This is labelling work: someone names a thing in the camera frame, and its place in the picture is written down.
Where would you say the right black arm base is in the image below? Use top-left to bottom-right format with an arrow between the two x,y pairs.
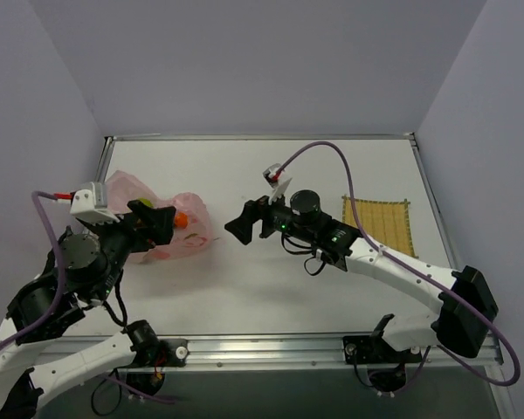
342,335 -> 423,394

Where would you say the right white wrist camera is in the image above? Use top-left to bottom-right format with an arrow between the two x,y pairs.
263,163 -> 292,204

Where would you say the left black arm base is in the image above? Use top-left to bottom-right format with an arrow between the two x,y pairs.
123,319 -> 189,396

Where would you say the pink plastic bag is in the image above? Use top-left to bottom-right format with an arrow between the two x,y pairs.
106,170 -> 214,264

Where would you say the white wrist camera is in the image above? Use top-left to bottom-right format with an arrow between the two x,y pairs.
263,163 -> 292,204
53,182 -> 120,226

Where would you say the orange fake fruit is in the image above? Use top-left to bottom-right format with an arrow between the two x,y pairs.
173,211 -> 189,229

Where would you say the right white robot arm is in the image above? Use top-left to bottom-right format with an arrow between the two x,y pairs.
224,189 -> 499,361

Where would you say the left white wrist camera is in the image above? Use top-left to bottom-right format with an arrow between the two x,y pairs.
53,182 -> 120,226

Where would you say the aluminium front rail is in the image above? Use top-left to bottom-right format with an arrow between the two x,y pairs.
37,333 -> 508,372

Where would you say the green fake fruit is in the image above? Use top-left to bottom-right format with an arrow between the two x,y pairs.
138,198 -> 154,209

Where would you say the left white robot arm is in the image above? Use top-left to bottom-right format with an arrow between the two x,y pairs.
0,200 -> 176,418

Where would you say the yellow bamboo mat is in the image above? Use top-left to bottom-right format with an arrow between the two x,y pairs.
355,199 -> 417,258

